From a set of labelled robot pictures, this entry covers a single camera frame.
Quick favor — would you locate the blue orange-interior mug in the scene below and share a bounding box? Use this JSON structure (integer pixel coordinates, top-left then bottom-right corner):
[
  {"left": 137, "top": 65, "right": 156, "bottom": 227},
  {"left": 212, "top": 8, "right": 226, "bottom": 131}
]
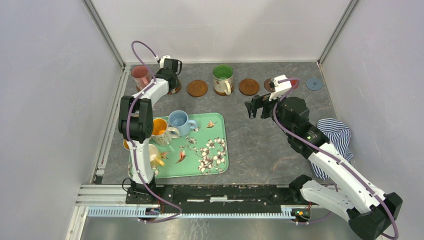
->
[{"left": 122, "top": 139, "right": 130, "bottom": 151}]

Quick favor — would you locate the dark wooden coaster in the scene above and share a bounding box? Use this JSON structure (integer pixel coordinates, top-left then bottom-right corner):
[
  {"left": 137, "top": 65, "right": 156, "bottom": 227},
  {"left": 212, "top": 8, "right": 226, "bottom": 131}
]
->
[{"left": 264, "top": 78, "right": 275, "bottom": 92}]

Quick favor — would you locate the green interior floral mug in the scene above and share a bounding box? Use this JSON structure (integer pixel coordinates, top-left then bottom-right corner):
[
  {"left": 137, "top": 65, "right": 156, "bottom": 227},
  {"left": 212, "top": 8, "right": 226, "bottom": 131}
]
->
[{"left": 212, "top": 64, "right": 234, "bottom": 95}]

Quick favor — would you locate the light blue mug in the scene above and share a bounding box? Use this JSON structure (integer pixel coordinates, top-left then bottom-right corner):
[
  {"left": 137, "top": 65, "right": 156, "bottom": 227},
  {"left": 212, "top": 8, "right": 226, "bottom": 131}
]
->
[{"left": 168, "top": 110, "right": 198, "bottom": 136}]

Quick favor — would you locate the blue striped cloth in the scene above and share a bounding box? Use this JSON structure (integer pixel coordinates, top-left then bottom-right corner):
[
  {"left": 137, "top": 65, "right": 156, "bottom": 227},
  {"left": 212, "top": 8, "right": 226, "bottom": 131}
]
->
[{"left": 316, "top": 118, "right": 354, "bottom": 162}]

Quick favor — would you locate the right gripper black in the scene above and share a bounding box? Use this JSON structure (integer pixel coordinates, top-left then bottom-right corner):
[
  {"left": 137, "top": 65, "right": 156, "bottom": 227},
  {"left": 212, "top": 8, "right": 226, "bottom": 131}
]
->
[{"left": 244, "top": 89, "right": 294, "bottom": 137}]

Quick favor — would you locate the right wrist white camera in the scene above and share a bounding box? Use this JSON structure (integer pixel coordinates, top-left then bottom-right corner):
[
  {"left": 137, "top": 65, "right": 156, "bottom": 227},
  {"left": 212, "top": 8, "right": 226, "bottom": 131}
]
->
[{"left": 268, "top": 74, "right": 292, "bottom": 101}]

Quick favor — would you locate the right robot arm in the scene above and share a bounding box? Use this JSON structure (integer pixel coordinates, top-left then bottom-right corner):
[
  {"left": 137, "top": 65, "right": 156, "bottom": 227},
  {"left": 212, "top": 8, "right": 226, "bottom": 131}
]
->
[{"left": 244, "top": 94, "right": 403, "bottom": 240}]

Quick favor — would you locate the orange interior mug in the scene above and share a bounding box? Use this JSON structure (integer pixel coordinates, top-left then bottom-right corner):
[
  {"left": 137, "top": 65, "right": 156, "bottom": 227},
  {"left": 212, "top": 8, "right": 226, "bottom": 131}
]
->
[{"left": 151, "top": 118, "right": 180, "bottom": 147}]

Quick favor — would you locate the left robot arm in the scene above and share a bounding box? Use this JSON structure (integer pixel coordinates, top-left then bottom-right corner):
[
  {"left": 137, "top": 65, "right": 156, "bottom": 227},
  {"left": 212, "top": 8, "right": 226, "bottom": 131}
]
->
[{"left": 118, "top": 56, "right": 183, "bottom": 204}]

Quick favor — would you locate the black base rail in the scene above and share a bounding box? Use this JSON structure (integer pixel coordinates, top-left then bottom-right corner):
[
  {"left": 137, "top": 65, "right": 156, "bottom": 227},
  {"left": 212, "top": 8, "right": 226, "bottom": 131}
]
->
[{"left": 125, "top": 184, "right": 310, "bottom": 214}]

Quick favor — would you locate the green floral tray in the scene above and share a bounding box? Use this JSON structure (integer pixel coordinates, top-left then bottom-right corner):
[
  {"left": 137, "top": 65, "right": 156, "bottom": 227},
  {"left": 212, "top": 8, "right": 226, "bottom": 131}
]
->
[{"left": 127, "top": 112, "right": 230, "bottom": 180}]

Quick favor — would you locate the blue round coaster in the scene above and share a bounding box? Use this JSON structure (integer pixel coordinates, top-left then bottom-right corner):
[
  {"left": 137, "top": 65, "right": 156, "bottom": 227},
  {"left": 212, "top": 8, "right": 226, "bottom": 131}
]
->
[{"left": 305, "top": 77, "right": 323, "bottom": 91}]

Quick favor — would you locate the cream yellow-handled mug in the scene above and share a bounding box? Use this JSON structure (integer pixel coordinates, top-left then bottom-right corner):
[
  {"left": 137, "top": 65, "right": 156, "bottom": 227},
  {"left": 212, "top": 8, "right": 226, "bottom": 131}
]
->
[{"left": 148, "top": 144, "right": 165, "bottom": 168}]

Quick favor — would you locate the pink mug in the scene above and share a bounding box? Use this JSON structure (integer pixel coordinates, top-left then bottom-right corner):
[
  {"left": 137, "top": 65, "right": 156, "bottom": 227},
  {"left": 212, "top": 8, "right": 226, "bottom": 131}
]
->
[{"left": 130, "top": 65, "right": 154, "bottom": 92}]

